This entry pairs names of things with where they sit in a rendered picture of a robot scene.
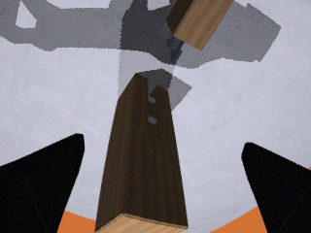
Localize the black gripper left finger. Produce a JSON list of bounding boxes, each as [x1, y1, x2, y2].
[[0, 133, 85, 233]]

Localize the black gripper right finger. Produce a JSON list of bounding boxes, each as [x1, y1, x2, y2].
[[241, 143, 311, 233]]

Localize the brown wooden board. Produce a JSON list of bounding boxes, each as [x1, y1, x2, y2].
[[166, 0, 234, 65]]

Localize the dark brown wooden post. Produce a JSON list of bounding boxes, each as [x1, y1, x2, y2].
[[94, 73, 189, 233]]

